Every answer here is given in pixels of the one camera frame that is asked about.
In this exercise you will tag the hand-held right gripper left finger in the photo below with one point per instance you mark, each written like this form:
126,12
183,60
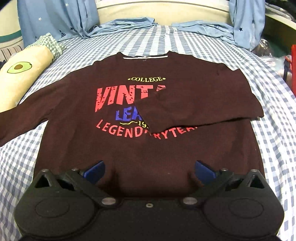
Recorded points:
94,172

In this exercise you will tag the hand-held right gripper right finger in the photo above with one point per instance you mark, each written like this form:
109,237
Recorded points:
203,171

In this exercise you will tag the dark brown printed long-sleeve shirt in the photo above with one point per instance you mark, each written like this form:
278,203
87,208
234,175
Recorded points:
143,153

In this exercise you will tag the blue white checked bed sheet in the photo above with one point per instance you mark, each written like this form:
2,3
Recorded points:
203,55

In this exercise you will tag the cream avocado print pillow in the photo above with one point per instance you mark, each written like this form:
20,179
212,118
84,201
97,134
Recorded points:
22,74

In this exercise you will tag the green checked cloth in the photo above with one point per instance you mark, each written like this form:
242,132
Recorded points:
49,44

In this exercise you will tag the red bag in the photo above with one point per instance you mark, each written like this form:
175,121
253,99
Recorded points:
291,67

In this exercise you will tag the clear plastic bag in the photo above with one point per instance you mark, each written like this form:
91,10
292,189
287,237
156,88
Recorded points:
268,48

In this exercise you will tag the blue star print curtain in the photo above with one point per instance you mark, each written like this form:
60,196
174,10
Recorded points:
248,23
53,18

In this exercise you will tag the cream bed headboard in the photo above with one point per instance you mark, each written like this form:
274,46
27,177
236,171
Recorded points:
161,11

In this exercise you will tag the cream teal striped cushion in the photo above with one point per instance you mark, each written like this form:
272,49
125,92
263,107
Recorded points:
9,30

